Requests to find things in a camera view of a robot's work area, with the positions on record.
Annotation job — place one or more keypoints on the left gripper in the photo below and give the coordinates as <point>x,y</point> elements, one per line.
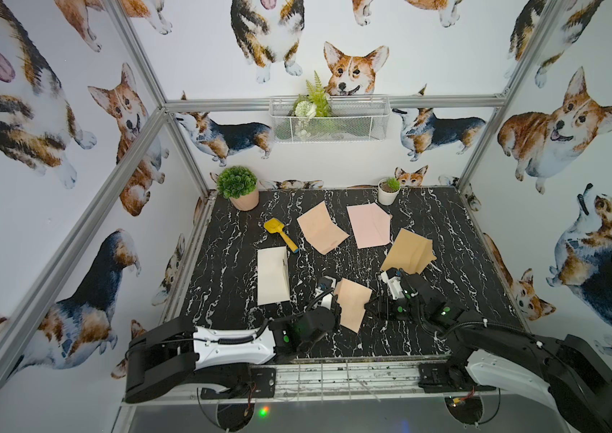
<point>330,302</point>

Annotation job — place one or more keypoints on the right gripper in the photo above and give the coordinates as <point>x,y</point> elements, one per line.
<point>382,303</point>

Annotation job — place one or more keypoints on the brown kraft envelope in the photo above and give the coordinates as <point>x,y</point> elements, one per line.
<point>410,252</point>

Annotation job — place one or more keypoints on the cream letter paper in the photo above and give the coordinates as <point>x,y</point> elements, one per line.
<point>352,298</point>

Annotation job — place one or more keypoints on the white envelope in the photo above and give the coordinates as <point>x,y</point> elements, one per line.
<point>272,276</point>

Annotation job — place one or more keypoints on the pink envelope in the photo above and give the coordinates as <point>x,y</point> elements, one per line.
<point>371,225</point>

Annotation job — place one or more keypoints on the pink lined letter paper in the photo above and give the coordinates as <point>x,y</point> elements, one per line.
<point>319,229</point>

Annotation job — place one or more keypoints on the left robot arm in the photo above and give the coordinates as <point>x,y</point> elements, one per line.
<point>181,352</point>

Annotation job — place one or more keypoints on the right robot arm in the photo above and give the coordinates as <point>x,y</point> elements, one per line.
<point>566,375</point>

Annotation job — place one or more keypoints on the small plant in white pot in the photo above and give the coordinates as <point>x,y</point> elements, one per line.
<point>388,190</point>

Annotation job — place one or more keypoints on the yellow toy shovel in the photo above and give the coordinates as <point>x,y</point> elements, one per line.
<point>275,226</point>

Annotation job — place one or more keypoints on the green plant in terracotta pot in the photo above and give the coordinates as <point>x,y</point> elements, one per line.
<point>238,184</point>

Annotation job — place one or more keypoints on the fern and white flower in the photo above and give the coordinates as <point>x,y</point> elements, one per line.
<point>311,105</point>

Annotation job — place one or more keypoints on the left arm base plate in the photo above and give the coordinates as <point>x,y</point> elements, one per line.
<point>259,383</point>

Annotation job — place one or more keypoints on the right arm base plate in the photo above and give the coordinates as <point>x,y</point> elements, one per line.
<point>445,378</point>

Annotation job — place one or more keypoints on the white wire wall basket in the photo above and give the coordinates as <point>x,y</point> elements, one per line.
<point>348,119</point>

